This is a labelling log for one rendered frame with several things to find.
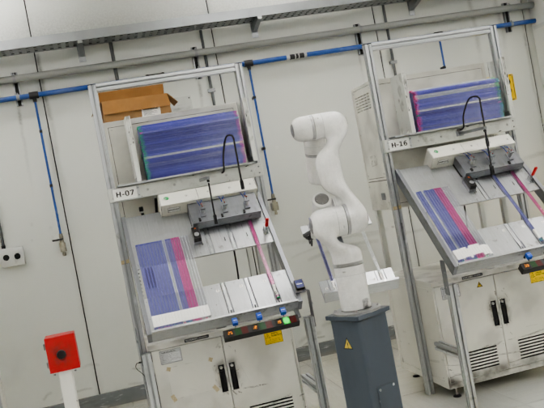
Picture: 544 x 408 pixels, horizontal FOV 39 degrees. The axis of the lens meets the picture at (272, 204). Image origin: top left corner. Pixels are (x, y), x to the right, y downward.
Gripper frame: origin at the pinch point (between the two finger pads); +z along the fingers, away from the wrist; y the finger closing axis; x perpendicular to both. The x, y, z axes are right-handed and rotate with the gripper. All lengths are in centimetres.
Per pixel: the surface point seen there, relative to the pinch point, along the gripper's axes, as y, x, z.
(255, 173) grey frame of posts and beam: 21, -51, 4
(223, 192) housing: 39, -41, 2
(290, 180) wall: -16, -142, 128
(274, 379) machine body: 32, 38, 53
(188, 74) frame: 45, -95, -29
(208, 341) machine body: 60, 21, 34
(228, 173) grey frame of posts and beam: 34, -52, 2
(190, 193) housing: 55, -43, 1
